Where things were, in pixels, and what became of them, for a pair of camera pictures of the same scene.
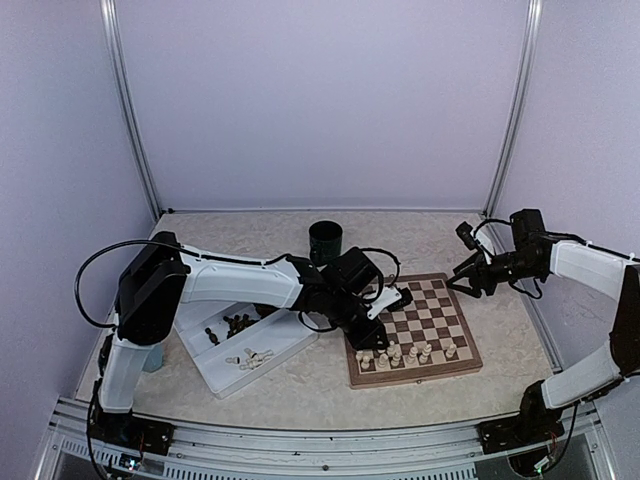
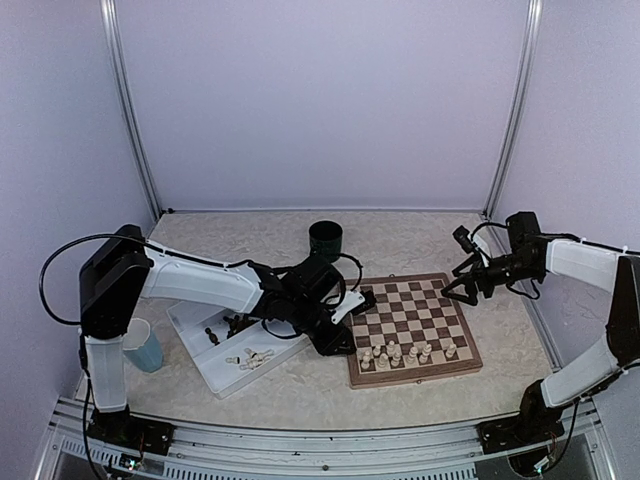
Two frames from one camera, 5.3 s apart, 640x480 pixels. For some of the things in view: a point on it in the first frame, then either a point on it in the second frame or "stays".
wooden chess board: (429, 339) stays
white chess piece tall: (412, 355) stays
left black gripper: (366, 341) → (328, 346)
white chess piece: (425, 353) stays
